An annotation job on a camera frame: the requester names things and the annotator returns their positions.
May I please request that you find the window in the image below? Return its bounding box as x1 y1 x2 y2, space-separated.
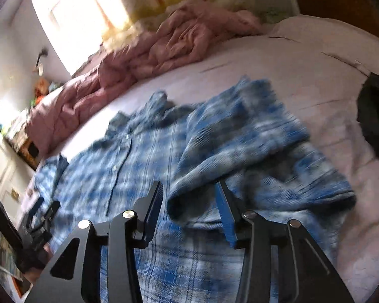
30 0 130 76

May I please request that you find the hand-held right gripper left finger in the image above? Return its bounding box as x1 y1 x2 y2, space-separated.
25 181 165 303

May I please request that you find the stack of papers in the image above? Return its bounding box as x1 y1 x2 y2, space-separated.
6 109 30 139

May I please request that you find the shelf with books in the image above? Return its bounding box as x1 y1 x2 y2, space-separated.
0 224 26 294

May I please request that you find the wall lamp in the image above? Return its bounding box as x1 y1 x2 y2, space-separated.
35 48 49 76

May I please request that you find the green cloth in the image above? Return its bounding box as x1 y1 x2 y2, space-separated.
260 6 288 24

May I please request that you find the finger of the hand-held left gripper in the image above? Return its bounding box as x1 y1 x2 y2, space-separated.
27 197 45 220
42 200 61 224

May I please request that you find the white cabinet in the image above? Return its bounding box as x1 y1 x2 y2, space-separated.
0 123 35 215

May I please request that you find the blue plaid shirt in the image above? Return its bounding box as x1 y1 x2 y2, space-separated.
33 76 357 303

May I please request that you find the folded black jacket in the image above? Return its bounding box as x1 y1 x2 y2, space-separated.
357 69 379 161

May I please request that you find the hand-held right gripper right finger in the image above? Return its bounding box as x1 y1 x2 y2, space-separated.
215 180 356 303

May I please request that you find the pink pillow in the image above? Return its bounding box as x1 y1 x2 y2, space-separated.
265 16 379 76

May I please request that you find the pink quilt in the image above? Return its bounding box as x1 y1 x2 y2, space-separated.
27 0 263 158

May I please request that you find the carved wooden nightstand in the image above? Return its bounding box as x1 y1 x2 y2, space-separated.
6 129 41 169

